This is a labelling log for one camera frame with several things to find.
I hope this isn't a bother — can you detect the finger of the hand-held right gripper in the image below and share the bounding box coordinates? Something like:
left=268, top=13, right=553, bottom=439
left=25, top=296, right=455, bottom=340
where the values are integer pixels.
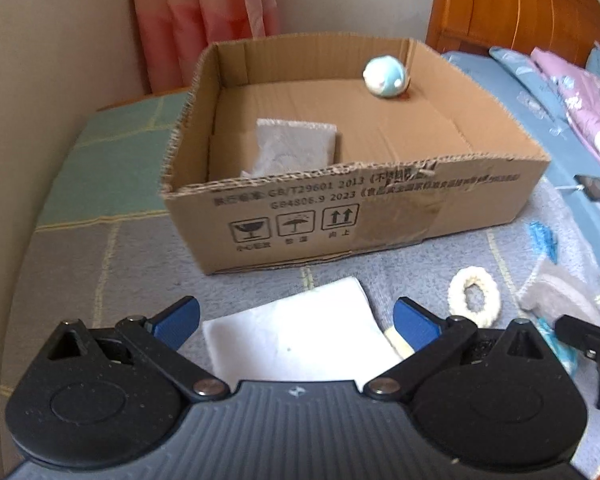
left=554, top=315, right=600, bottom=411

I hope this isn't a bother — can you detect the pink floral pillow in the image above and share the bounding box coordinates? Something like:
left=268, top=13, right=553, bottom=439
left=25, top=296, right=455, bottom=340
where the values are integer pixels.
left=530, top=49, right=600, bottom=183

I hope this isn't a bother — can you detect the blue floral pillow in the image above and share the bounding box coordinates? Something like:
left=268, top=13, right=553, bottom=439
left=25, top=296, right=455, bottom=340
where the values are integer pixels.
left=489, top=46, right=581, bottom=128

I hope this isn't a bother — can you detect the pink curtain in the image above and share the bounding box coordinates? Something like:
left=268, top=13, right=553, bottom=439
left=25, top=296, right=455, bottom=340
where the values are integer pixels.
left=127, top=0, right=281, bottom=95

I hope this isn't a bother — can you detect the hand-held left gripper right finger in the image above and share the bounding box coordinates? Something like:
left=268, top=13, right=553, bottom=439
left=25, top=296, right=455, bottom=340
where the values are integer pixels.
left=362, top=297, right=548, bottom=403

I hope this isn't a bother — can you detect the checked grey green blanket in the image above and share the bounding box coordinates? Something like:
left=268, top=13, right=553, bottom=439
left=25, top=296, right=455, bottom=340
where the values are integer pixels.
left=10, top=90, right=600, bottom=480

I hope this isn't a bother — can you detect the cardboard box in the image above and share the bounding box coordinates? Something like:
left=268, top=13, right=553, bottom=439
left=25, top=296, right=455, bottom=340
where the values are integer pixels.
left=161, top=37, right=552, bottom=276

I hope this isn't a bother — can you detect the wooden headboard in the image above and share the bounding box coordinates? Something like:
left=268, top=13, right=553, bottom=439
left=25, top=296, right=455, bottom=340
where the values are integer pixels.
left=425, top=0, right=600, bottom=68

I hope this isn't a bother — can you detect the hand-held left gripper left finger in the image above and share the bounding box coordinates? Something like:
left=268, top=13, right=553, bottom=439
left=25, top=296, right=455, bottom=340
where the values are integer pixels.
left=45, top=296, right=231, bottom=403

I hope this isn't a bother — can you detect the blue floral bed quilt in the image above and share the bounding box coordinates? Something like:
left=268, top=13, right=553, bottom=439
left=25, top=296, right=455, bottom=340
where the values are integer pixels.
left=440, top=50, right=600, bottom=281

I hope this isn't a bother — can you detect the light blue plush toy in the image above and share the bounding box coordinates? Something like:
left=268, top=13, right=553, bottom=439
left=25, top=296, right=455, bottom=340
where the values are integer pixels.
left=362, top=54, right=412, bottom=98

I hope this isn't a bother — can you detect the black phone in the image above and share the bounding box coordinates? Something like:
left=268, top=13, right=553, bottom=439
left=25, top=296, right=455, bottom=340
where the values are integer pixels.
left=575, top=175, right=600, bottom=203

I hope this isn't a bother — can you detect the white packet in box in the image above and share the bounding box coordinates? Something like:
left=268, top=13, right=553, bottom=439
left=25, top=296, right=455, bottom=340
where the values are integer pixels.
left=240, top=118, right=338, bottom=178

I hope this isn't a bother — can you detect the grey plush cloth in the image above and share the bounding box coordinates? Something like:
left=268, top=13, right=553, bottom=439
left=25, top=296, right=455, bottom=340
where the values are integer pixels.
left=517, top=260, right=600, bottom=328

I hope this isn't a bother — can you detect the cream scrunchie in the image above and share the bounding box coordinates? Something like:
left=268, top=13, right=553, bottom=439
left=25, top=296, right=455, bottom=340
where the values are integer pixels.
left=447, top=267, right=502, bottom=331

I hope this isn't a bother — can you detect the blue hair tie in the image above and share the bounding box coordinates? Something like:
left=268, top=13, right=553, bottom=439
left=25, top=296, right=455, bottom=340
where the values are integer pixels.
left=527, top=221, right=558, bottom=263

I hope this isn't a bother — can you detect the white cloth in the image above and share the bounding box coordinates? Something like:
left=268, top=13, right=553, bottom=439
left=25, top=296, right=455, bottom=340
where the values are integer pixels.
left=201, top=276, right=406, bottom=386

